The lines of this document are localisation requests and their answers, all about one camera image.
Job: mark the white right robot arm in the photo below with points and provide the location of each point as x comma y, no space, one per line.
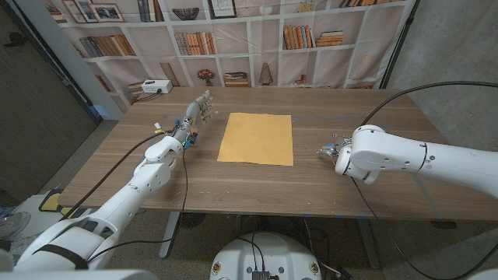
408,155

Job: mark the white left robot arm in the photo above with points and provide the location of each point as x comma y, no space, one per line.
116,210

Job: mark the yellow and black floor object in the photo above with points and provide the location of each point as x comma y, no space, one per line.
50,201

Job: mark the white power strip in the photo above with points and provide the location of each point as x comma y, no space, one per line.
156,86

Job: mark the black backdrop stand pole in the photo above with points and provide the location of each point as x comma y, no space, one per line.
400,43

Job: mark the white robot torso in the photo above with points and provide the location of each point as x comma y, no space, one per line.
268,254

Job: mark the yellow felt sheet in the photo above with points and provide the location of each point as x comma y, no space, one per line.
257,138

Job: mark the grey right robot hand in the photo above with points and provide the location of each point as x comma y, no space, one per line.
336,145

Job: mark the grey table leg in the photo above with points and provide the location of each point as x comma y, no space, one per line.
170,235
369,243

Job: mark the printed bookshelf backdrop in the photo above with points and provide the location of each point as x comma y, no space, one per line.
241,54

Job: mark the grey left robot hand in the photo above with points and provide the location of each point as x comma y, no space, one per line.
192,118

